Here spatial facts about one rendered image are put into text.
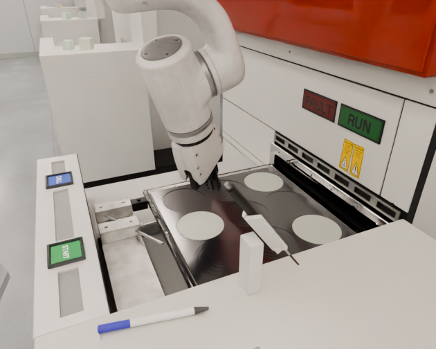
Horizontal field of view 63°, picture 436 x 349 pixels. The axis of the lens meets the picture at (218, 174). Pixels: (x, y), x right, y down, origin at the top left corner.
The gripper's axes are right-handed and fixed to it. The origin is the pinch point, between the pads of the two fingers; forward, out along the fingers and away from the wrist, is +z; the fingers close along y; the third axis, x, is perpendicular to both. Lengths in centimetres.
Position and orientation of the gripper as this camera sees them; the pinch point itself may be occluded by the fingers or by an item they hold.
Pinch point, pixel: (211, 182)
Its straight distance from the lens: 73.8
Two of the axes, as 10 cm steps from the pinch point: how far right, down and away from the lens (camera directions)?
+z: 2.1, 6.2, 7.6
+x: 8.7, 2.4, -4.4
